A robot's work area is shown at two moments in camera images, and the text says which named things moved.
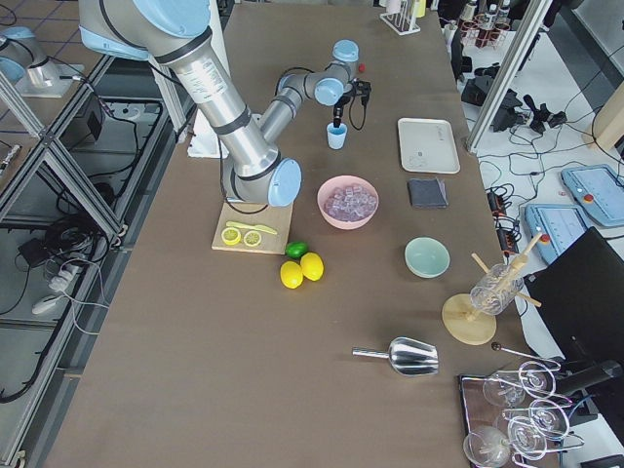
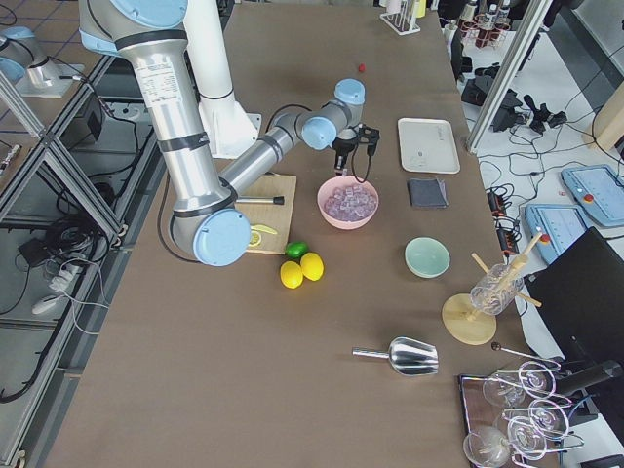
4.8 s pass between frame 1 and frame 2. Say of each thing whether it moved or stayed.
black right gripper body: moved
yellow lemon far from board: stayed
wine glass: stayed
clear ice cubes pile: stayed
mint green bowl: stayed
